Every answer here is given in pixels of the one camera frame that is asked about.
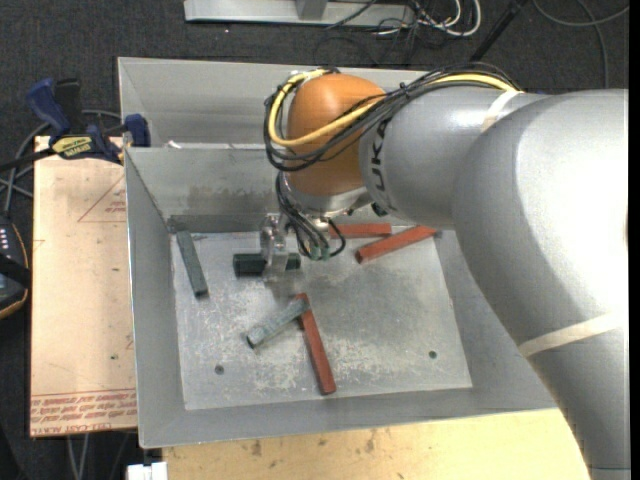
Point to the grey metal bin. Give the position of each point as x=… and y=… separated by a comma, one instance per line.
x=380, y=318

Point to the dark green block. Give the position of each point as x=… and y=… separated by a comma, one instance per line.
x=247, y=264
x=277, y=324
x=192, y=263

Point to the brown cardboard board, red print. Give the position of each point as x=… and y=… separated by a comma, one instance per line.
x=80, y=288

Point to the red-brown flat block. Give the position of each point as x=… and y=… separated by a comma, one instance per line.
x=362, y=230
x=395, y=244
x=318, y=350

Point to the black cylinder on white bracket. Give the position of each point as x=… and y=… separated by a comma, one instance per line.
x=379, y=208

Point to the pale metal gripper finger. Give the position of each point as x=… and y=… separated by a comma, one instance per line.
x=278, y=267
x=270, y=232

